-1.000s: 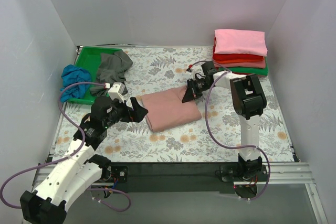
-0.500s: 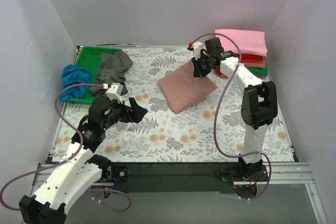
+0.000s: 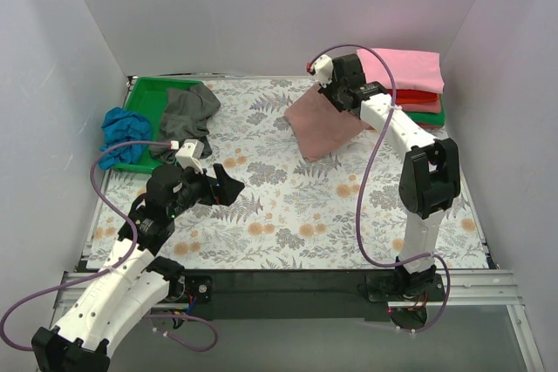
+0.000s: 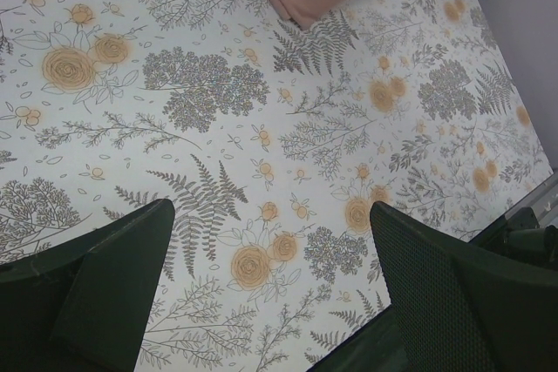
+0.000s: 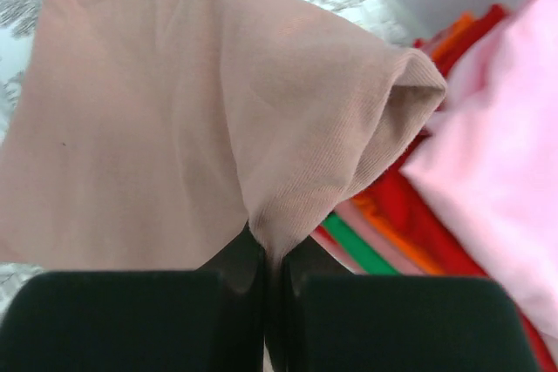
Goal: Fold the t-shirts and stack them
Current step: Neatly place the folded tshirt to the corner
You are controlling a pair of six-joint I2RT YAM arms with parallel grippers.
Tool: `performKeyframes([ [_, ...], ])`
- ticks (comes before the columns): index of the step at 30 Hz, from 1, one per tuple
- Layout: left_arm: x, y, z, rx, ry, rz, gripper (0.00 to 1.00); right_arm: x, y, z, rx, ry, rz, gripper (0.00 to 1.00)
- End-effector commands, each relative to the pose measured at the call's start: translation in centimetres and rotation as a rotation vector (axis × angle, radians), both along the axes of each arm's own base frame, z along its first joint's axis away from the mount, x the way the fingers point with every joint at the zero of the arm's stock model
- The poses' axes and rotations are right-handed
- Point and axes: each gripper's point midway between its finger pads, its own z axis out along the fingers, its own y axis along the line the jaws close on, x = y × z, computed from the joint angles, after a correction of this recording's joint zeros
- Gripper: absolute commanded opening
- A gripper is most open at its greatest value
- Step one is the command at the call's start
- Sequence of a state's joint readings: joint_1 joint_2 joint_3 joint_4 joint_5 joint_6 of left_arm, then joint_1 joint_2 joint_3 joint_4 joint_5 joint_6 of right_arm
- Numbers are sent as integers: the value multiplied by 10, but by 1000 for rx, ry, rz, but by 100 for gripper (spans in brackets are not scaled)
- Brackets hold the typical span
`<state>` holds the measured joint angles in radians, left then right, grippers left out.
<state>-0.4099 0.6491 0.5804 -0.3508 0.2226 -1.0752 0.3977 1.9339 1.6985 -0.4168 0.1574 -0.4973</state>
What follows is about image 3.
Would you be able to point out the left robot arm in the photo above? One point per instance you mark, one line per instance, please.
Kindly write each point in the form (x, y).
(134, 277)

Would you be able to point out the green folded t-shirt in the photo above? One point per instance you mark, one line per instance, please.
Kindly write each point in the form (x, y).
(436, 120)

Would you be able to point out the green plastic tray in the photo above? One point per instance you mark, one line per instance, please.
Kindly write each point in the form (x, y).
(148, 98)

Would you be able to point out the grey t-shirt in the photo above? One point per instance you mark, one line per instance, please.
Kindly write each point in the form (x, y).
(187, 114)

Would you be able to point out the floral patterned table mat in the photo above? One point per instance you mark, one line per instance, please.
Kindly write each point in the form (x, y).
(341, 211)

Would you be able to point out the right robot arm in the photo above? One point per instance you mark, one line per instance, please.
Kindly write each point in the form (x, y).
(430, 177)

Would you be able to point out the light pink folded t-shirt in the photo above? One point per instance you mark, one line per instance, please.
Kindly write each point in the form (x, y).
(411, 70)

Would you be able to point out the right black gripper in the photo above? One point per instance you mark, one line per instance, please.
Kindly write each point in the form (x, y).
(333, 91)

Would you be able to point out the blue crumpled t-shirt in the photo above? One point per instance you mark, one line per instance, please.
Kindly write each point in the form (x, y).
(121, 126)

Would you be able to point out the aluminium frame rail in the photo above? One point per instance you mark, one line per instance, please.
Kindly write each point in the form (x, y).
(468, 320)

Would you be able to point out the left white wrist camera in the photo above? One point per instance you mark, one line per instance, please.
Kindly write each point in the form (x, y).
(188, 154)

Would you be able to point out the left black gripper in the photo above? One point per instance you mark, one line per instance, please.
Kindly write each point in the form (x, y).
(214, 186)

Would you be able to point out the dusty pink printed t-shirt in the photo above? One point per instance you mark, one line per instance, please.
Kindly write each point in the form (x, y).
(319, 127)

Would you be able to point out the salmon folded t-shirt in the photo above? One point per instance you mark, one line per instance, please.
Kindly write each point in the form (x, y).
(433, 107)

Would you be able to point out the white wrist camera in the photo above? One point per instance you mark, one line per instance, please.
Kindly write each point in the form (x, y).
(322, 69)
(188, 154)

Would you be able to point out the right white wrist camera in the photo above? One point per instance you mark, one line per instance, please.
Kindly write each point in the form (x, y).
(322, 69)

